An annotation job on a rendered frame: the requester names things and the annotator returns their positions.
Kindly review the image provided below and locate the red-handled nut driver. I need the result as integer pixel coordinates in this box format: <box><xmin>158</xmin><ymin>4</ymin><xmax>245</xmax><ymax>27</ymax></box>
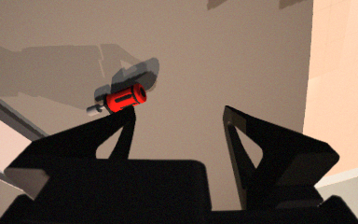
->
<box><xmin>87</xmin><ymin>83</ymin><xmax>146</xmax><ymax>116</ymax></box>

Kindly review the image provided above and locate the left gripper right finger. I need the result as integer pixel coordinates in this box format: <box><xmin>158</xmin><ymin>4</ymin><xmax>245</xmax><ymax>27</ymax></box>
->
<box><xmin>223</xmin><ymin>105</ymin><xmax>340</xmax><ymax>210</ymax></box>

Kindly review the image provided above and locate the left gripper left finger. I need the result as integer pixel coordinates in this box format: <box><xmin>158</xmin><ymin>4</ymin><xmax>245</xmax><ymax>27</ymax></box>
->
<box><xmin>19</xmin><ymin>105</ymin><xmax>136</xmax><ymax>159</ymax></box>

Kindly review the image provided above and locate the beige rectangular tray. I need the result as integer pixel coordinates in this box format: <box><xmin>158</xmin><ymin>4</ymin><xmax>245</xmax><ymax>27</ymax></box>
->
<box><xmin>0</xmin><ymin>109</ymin><xmax>40</xmax><ymax>191</ymax></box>

